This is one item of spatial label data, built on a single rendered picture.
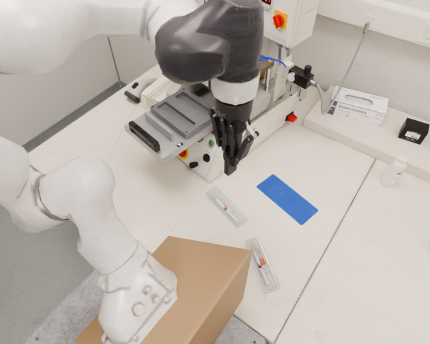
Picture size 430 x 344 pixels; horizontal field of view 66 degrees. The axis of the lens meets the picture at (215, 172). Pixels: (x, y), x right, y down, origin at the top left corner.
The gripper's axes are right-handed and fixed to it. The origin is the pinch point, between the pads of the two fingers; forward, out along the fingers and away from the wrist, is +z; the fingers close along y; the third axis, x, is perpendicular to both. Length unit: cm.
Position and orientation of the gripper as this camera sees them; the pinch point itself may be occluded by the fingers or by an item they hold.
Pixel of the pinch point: (231, 162)
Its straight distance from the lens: 79.3
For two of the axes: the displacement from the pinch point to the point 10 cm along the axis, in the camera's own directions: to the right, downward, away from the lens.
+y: 6.9, 5.6, -4.5
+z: 0.0, 6.3, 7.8
